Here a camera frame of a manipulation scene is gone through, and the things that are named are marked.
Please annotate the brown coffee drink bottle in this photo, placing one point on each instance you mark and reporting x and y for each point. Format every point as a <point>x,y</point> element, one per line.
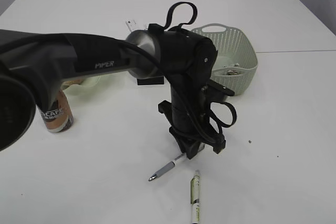
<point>59,117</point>

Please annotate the small paper scrap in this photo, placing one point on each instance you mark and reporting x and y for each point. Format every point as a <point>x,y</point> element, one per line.
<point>232,72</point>

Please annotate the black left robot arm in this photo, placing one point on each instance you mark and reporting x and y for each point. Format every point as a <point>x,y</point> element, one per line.
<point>33,67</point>

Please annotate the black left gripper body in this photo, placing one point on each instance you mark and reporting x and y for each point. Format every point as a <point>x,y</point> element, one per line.
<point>190,116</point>

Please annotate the large paper scrap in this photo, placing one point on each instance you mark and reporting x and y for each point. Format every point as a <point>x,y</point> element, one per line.
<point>231,65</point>

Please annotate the clear plastic ruler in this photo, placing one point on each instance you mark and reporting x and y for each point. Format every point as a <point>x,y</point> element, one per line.
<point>132,25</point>

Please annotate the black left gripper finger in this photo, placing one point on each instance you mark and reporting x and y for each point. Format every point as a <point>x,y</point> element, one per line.
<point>187,146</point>

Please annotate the pale green plastic basket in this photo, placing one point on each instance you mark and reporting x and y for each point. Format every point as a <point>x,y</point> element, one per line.
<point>233,46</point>

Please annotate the black mesh pen holder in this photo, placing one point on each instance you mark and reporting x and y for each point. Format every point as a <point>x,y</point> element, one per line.
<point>150,81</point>

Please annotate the green white ballpoint pen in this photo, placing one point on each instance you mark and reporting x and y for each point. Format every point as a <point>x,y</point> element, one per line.
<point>195,197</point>

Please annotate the white grey ballpoint pen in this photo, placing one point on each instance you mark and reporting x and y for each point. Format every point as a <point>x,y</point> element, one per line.
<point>167,167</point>

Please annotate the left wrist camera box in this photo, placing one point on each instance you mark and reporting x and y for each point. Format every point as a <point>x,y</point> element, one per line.
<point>217,88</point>

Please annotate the wavy pale green glass plate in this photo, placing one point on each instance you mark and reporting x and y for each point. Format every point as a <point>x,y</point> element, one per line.
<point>80,85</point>

